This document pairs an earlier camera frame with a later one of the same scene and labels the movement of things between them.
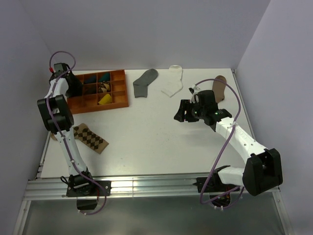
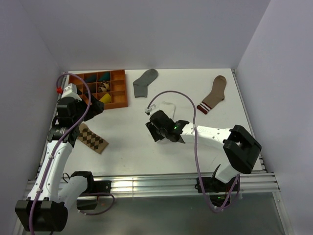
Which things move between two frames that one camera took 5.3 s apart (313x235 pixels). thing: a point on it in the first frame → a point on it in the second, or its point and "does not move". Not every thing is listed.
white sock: [175, 84] → [168, 108]
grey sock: [140, 85] does not move
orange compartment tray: [102, 91] does not move
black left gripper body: [75, 85] → [81, 106]
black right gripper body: [194, 112] → [157, 134]
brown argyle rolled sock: [104, 87] does not move
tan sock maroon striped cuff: [218, 88] does not move
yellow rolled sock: [106, 100] does not move
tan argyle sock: [83, 133] does not move
